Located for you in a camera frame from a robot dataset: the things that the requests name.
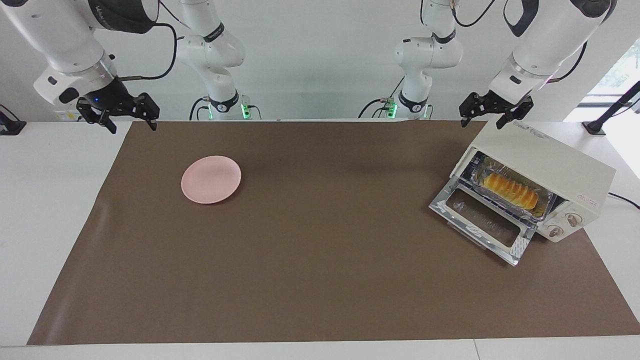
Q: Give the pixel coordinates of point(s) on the brown table mat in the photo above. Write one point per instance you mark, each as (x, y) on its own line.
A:
(320, 260)

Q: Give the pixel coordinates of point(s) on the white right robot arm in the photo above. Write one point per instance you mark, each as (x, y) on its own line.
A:
(65, 40)

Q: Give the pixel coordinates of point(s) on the cream toaster oven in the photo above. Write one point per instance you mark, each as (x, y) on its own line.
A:
(555, 155)

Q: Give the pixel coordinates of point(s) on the golden twisted bread loaf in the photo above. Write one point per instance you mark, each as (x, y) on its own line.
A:
(510, 190)

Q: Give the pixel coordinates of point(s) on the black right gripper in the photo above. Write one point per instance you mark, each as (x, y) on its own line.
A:
(112, 100)

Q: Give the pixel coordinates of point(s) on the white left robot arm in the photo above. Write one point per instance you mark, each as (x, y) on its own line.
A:
(550, 40)

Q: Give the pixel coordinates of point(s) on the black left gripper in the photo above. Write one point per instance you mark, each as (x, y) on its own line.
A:
(500, 104)

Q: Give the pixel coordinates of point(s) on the black table clamp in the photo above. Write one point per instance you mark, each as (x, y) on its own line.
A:
(10, 127)

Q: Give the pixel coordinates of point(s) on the pink round plate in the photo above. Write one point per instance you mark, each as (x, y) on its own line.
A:
(211, 180)

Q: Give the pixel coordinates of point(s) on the white wall socket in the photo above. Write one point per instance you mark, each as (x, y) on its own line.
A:
(65, 116)

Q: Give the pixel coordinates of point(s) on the glass oven door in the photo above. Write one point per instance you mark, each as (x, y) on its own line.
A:
(450, 212)

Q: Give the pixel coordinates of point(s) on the aluminium foil tray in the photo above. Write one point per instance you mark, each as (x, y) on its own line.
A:
(547, 197)

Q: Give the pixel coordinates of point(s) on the cream oven knob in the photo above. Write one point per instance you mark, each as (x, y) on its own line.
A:
(574, 219)
(556, 231)

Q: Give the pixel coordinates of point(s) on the black camera stand pole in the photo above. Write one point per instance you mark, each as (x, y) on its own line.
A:
(594, 127)

